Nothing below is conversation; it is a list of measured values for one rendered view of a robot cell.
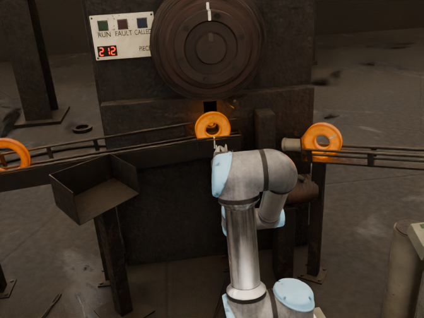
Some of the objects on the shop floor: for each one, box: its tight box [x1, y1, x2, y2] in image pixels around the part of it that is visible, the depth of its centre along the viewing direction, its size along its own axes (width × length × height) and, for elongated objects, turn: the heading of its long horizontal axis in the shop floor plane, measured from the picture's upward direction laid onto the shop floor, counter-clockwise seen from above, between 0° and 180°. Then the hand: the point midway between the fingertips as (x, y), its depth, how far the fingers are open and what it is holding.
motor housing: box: [273, 174, 319, 281], centre depth 205 cm, size 13×22×54 cm, turn 103°
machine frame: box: [81, 0, 315, 266], centre depth 227 cm, size 73×108×176 cm
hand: (219, 149), depth 171 cm, fingers closed
